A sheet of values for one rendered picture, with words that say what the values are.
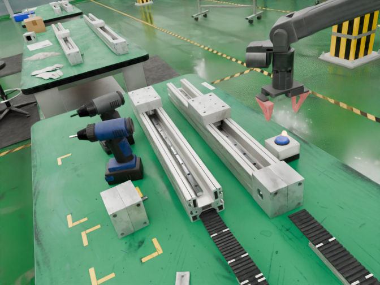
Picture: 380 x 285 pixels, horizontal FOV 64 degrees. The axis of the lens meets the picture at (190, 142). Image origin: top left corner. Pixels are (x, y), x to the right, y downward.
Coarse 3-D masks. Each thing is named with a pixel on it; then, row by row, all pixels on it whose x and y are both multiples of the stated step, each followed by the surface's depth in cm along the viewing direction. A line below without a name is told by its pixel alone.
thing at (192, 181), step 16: (128, 96) 143; (144, 112) 125; (160, 112) 123; (144, 128) 122; (160, 128) 118; (176, 128) 110; (160, 144) 103; (176, 144) 107; (160, 160) 106; (176, 160) 99; (192, 160) 93; (176, 176) 87; (192, 176) 91; (208, 176) 85; (176, 192) 92; (192, 192) 81; (208, 192) 85; (192, 208) 81; (208, 208) 83
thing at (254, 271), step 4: (252, 268) 65; (256, 268) 65; (244, 272) 65; (248, 272) 65; (252, 272) 65; (256, 272) 64; (260, 272) 64; (236, 276) 64; (240, 276) 64; (244, 276) 64; (248, 276) 64; (252, 276) 64; (240, 280) 63
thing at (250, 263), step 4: (248, 260) 68; (252, 260) 67; (240, 264) 67; (244, 264) 67; (248, 264) 67; (252, 264) 66; (232, 268) 66; (236, 268) 66; (240, 268) 66; (244, 268) 66; (248, 268) 66; (236, 272) 65; (240, 272) 65
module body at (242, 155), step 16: (176, 96) 135; (192, 96) 138; (208, 128) 107; (224, 128) 112; (240, 128) 103; (208, 144) 113; (224, 144) 97; (240, 144) 103; (256, 144) 94; (224, 160) 100; (240, 160) 89; (256, 160) 94; (272, 160) 87; (240, 176) 91
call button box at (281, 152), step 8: (288, 136) 100; (272, 144) 97; (280, 144) 96; (288, 144) 96; (296, 144) 96; (272, 152) 98; (280, 152) 94; (288, 152) 95; (296, 152) 97; (280, 160) 96; (288, 160) 97
